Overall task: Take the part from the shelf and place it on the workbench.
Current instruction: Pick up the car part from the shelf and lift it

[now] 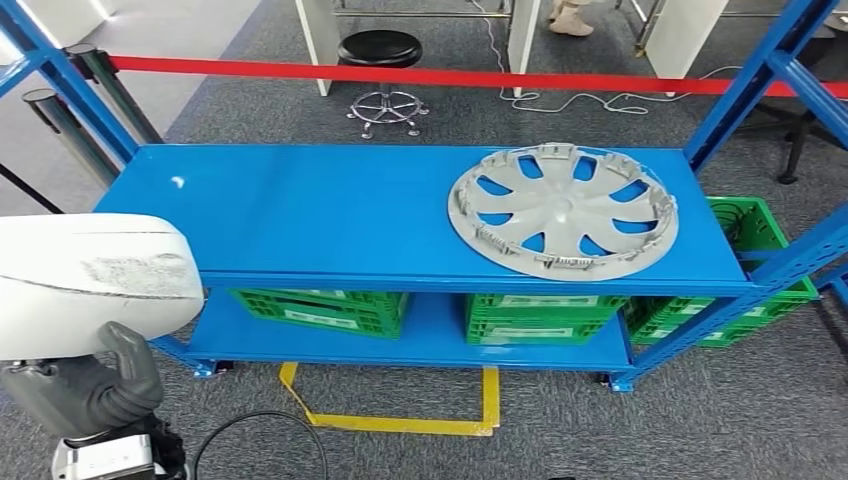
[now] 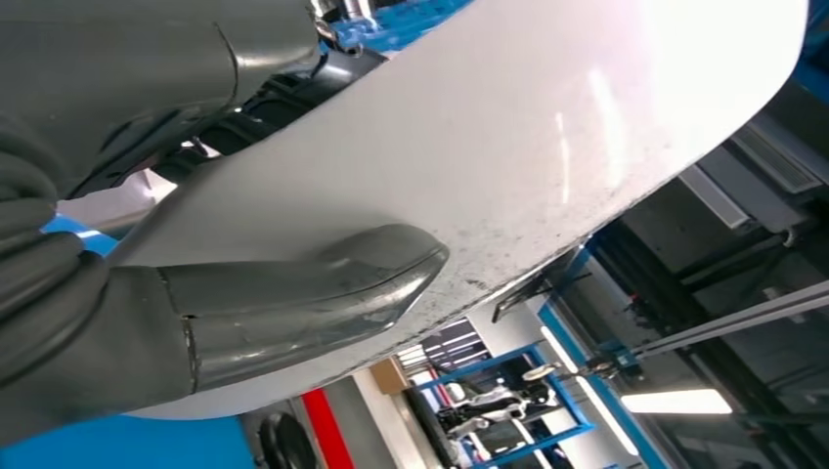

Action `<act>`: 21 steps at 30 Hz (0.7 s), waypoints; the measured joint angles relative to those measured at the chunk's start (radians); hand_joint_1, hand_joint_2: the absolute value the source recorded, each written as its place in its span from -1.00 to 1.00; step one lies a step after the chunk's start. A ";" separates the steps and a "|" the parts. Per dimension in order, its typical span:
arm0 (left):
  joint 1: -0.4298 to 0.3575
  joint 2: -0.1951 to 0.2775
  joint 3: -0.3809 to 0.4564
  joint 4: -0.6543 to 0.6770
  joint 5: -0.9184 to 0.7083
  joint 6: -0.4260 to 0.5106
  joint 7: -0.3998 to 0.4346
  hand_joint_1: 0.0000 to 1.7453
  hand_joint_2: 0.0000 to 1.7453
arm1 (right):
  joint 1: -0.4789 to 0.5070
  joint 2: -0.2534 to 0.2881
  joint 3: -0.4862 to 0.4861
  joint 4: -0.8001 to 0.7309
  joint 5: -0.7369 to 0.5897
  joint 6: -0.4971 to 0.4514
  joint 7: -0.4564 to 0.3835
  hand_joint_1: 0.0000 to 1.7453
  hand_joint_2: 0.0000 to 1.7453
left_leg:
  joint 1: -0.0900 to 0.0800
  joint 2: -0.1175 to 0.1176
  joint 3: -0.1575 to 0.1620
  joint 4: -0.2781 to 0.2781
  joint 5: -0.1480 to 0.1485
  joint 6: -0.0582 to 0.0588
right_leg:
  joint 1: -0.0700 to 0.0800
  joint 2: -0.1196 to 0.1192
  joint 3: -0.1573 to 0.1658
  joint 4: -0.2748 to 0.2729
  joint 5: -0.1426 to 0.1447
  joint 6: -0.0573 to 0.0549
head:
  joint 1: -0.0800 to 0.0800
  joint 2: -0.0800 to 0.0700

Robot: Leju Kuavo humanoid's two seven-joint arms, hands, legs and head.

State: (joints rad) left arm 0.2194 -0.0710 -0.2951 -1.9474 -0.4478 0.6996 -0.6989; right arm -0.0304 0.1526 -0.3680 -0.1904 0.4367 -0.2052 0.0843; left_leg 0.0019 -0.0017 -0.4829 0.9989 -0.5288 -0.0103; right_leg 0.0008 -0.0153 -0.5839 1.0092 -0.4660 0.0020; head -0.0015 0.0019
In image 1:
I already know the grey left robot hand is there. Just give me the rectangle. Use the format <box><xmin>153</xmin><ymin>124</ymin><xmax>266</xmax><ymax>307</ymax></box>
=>
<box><xmin>0</xmin><ymin>322</ymin><xmax>165</xmax><ymax>440</ymax></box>

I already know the white plastic car part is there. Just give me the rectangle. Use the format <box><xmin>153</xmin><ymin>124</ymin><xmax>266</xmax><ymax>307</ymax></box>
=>
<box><xmin>0</xmin><ymin>213</ymin><xmax>205</xmax><ymax>362</ymax></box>

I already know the blue metal shelf rack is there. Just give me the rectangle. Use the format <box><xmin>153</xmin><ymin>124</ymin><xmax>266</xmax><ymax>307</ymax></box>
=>
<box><xmin>0</xmin><ymin>0</ymin><xmax>848</xmax><ymax>395</ymax></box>

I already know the thin black rod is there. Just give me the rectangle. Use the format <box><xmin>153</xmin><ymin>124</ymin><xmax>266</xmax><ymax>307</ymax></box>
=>
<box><xmin>0</xmin><ymin>162</ymin><xmax>66</xmax><ymax>215</ymax></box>

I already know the green plastic crate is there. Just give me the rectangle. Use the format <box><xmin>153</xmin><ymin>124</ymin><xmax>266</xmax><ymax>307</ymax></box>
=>
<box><xmin>229</xmin><ymin>288</ymin><xmax>410</xmax><ymax>340</ymax></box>
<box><xmin>463</xmin><ymin>293</ymin><xmax>631</xmax><ymax>347</ymax></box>
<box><xmin>622</xmin><ymin>196</ymin><xmax>821</xmax><ymax>349</ymax></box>

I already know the yellow floor tape outline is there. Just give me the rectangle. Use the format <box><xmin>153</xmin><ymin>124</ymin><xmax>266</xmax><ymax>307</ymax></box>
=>
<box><xmin>278</xmin><ymin>361</ymin><xmax>501</xmax><ymax>439</ymax></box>

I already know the red barrier belt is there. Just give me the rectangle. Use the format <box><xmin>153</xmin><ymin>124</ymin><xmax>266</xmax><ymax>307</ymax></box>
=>
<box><xmin>109</xmin><ymin>55</ymin><xmax>848</xmax><ymax>99</ymax></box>

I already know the black round stool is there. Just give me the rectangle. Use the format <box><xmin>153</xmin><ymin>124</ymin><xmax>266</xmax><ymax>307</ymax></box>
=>
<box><xmin>337</xmin><ymin>29</ymin><xmax>431</xmax><ymax>140</ymax></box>

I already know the grey wheel hubcap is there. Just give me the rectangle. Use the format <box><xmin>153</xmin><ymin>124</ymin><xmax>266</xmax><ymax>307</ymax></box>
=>
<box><xmin>447</xmin><ymin>142</ymin><xmax>680</xmax><ymax>283</ymax></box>

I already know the white desk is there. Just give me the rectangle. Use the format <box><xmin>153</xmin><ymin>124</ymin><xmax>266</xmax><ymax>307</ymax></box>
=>
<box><xmin>616</xmin><ymin>0</ymin><xmax>730</xmax><ymax>99</ymax></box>
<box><xmin>294</xmin><ymin>0</ymin><xmax>543</xmax><ymax>99</ymax></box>

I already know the person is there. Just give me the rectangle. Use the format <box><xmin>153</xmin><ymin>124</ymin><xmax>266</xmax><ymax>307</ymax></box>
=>
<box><xmin>548</xmin><ymin>0</ymin><xmax>596</xmax><ymax>38</ymax></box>

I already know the black office chair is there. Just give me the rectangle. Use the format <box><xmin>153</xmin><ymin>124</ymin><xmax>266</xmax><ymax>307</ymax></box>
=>
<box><xmin>741</xmin><ymin>13</ymin><xmax>848</xmax><ymax>187</ymax></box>

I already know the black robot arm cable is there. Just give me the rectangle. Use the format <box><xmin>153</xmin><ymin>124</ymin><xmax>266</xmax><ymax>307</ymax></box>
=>
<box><xmin>192</xmin><ymin>410</ymin><xmax>329</xmax><ymax>480</ymax></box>

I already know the chrome barrier post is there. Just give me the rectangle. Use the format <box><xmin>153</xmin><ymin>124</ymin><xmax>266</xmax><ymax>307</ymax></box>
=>
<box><xmin>64</xmin><ymin>43</ymin><xmax>165</xmax><ymax>146</ymax></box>
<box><xmin>21</xmin><ymin>88</ymin><xmax>122</xmax><ymax>188</ymax></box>

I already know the white floor cable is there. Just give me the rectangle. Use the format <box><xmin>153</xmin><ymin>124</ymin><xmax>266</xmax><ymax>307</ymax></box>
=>
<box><xmin>478</xmin><ymin>0</ymin><xmax>541</xmax><ymax>106</ymax></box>
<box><xmin>529</xmin><ymin>64</ymin><xmax>743</xmax><ymax>117</ymax></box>

